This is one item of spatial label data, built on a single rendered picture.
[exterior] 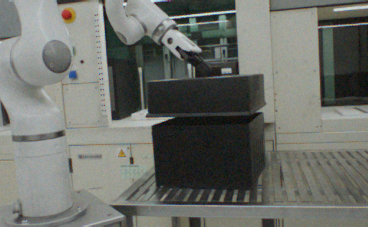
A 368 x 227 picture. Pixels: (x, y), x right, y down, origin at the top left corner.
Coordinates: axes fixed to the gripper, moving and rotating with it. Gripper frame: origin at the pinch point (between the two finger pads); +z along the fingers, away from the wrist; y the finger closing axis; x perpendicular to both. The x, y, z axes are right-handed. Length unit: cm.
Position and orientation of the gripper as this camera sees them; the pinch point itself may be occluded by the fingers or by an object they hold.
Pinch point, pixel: (205, 69)
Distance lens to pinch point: 112.8
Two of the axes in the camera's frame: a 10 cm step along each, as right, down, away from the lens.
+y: 3.6, -1.0, 9.3
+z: 7.0, 6.8, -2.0
